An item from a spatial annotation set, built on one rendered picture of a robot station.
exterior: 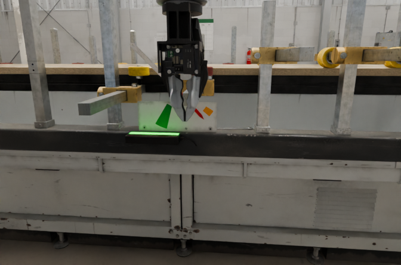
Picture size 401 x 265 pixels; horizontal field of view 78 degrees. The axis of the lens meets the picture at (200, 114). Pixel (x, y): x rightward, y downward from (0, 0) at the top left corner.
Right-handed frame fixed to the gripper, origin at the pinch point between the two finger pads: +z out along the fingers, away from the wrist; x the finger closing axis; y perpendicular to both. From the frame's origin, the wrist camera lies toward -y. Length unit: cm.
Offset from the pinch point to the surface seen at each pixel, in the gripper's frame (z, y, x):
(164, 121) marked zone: 9.2, -29.5, -11.1
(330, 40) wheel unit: -24, -139, 83
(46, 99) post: 3, -32, -53
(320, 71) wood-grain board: -6, -52, 45
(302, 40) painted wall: -63, -743, 245
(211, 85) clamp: -2.9, -29.6, 4.1
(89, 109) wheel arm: 0.7, -6.5, -23.9
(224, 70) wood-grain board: -7, -52, 8
